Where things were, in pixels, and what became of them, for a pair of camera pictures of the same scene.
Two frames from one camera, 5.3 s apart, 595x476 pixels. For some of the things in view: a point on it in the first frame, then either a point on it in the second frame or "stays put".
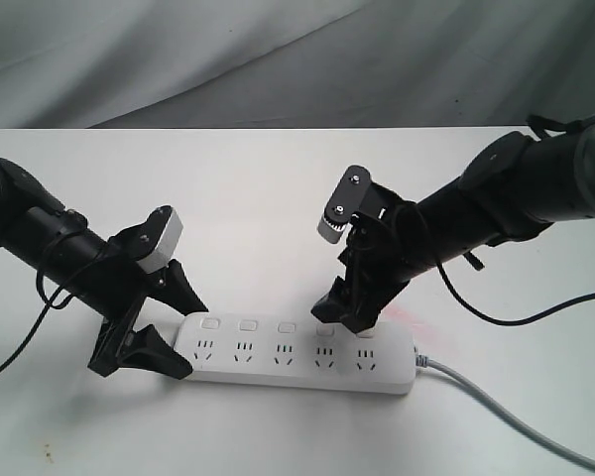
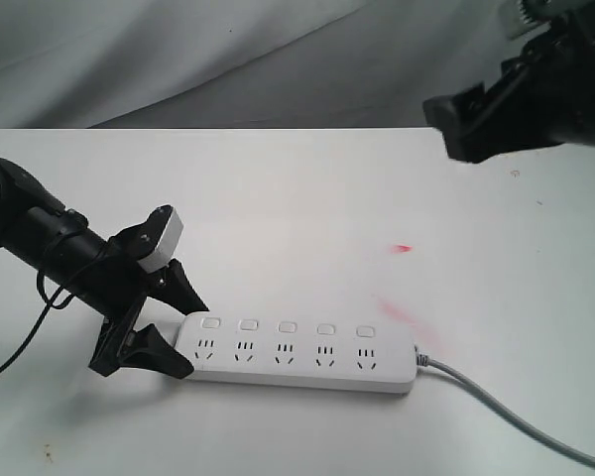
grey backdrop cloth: x=295 y=63 stays put
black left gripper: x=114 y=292 stays put
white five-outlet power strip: x=297 y=351 stays put
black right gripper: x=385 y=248 to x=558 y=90
